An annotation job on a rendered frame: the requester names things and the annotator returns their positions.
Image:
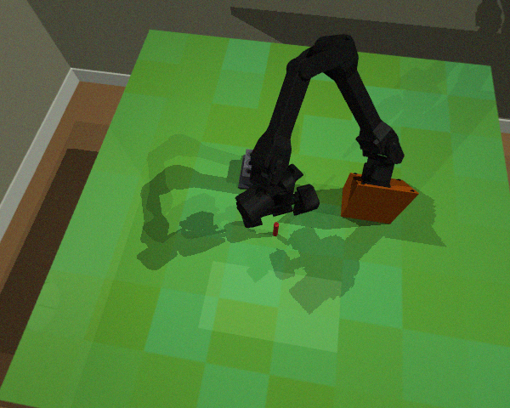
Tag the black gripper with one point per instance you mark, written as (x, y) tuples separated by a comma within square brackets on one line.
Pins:
[(305, 200)]

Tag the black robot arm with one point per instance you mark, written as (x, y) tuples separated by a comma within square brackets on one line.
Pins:
[(273, 178)]

